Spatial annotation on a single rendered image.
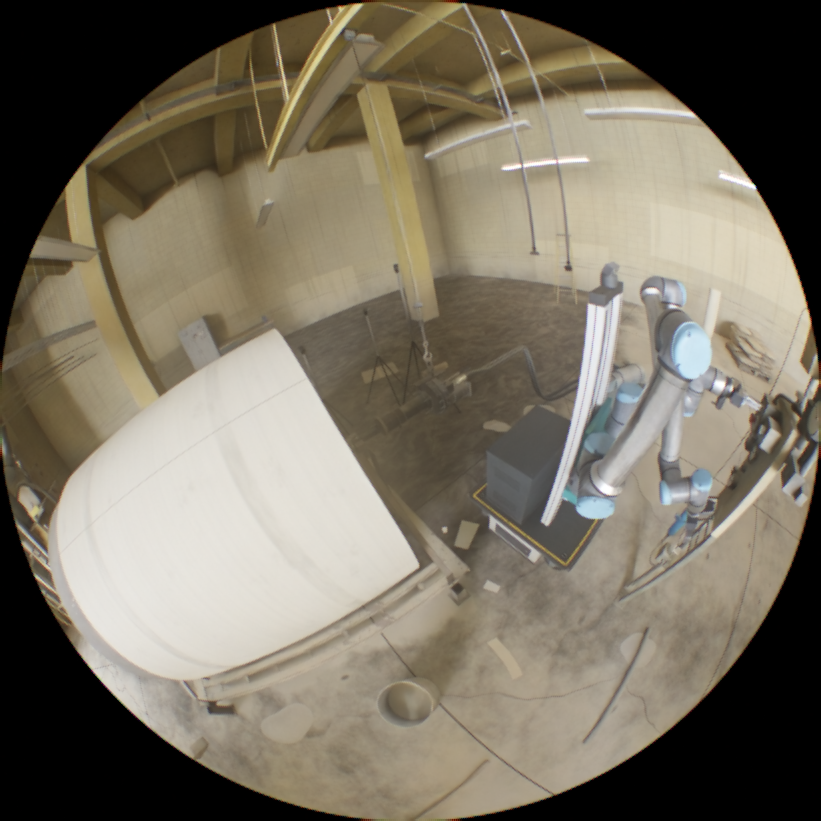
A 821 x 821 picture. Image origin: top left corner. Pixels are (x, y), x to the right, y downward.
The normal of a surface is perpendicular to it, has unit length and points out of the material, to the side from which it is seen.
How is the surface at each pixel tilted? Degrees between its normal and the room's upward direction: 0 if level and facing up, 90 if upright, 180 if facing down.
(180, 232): 90
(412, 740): 0
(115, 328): 90
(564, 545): 0
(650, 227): 90
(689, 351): 83
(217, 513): 47
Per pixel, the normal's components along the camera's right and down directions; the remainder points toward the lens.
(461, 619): -0.20, -0.78
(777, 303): -0.79, 0.48
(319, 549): 0.45, 0.06
